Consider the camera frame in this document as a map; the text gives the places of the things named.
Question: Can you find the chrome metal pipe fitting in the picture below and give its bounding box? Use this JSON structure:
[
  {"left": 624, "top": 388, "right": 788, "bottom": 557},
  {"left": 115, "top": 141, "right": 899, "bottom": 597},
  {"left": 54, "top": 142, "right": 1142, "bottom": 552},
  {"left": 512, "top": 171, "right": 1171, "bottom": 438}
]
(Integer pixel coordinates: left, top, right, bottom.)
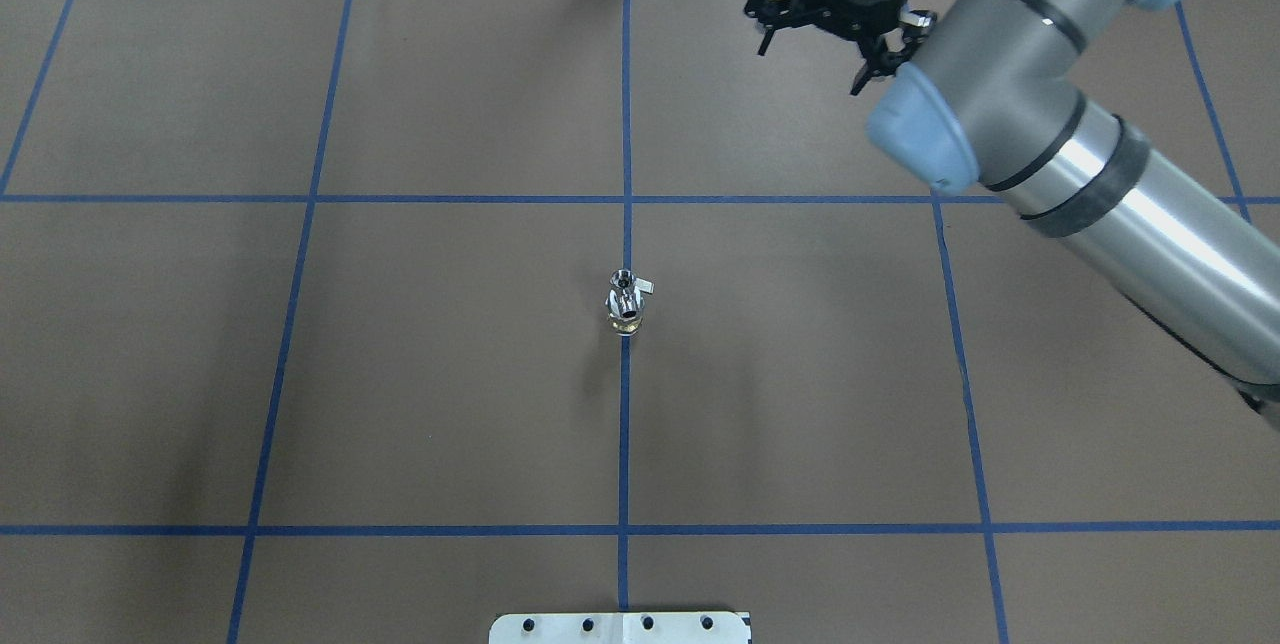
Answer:
[{"left": 605, "top": 269, "right": 643, "bottom": 321}]

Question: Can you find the white brass PPR valve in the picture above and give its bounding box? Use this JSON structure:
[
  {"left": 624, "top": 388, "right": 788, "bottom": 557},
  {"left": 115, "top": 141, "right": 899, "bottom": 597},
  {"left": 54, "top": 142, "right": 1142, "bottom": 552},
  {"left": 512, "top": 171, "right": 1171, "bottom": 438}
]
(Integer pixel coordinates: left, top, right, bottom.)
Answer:
[{"left": 605, "top": 269, "right": 655, "bottom": 337}]

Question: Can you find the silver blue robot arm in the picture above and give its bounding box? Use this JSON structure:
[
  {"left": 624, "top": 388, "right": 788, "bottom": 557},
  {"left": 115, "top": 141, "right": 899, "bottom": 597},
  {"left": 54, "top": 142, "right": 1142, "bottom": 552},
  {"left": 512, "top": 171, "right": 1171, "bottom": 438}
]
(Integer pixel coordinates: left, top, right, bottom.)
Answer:
[{"left": 867, "top": 0, "right": 1277, "bottom": 416}]

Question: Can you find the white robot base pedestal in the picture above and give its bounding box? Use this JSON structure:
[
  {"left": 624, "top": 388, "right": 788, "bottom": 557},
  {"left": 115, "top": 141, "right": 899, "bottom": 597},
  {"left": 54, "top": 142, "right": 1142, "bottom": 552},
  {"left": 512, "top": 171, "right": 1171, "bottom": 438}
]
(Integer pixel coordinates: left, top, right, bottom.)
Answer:
[{"left": 488, "top": 611, "right": 753, "bottom": 643}]

